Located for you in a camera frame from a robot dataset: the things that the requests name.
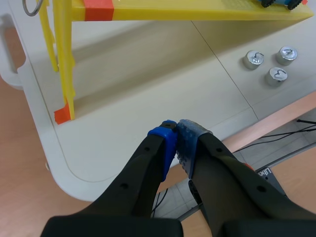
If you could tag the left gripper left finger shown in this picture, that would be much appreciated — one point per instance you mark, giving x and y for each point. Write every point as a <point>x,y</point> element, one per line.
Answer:
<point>138,187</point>

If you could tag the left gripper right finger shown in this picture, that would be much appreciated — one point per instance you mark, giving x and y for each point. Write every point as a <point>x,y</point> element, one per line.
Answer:
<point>229,187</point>

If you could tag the yellow plastic ramp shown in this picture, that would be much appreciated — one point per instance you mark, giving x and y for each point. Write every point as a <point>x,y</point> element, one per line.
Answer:
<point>66,49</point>

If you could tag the blue toy cart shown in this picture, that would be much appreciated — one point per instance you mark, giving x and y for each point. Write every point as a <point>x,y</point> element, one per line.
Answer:
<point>280,3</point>

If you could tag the silver metal weight with hook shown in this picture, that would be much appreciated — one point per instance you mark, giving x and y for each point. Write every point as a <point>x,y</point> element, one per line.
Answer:
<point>286,56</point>
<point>276,76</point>
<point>253,60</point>

